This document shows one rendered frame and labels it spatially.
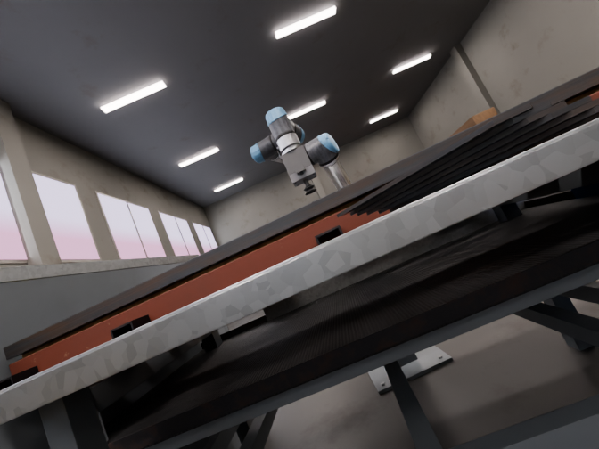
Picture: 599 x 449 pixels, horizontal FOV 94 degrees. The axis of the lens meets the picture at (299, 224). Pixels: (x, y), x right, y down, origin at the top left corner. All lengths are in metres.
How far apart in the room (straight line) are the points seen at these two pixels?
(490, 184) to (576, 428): 0.58
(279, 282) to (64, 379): 0.23
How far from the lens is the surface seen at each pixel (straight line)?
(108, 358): 0.34
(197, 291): 0.64
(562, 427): 0.77
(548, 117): 0.36
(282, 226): 0.57
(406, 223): 0.25
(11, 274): 1.08
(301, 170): 0.93
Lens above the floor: 0.74
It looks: 7 degrees up
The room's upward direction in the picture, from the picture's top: 24 degrees counter-clockwise
